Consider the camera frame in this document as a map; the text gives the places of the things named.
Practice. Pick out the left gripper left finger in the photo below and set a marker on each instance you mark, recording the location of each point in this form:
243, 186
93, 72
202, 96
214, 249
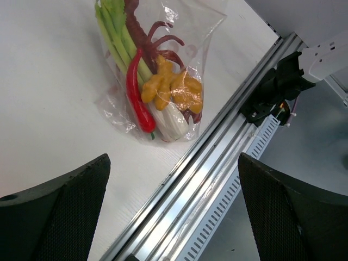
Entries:
57, 219

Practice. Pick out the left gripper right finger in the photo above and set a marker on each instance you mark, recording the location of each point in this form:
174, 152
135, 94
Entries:
291, 219

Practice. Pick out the green white toy celery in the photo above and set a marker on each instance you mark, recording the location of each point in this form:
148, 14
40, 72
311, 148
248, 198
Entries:
146, 70

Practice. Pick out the red toy chili pepper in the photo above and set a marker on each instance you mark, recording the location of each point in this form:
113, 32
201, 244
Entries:
144, 118

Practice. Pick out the yellow toy food piece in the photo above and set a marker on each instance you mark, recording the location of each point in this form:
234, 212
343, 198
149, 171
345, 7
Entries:
166, 86

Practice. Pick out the clear zip top bag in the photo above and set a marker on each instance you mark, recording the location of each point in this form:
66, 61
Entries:
194, 22

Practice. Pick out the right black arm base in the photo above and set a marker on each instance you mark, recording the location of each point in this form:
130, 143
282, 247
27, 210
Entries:
265, 97

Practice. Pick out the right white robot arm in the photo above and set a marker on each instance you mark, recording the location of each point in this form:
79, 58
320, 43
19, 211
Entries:
301, 70

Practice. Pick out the white slotted cable duct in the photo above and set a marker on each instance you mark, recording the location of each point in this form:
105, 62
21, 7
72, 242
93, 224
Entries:
203, 233

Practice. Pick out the aluminium mounting rail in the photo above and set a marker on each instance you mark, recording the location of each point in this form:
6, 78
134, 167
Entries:
178, 205

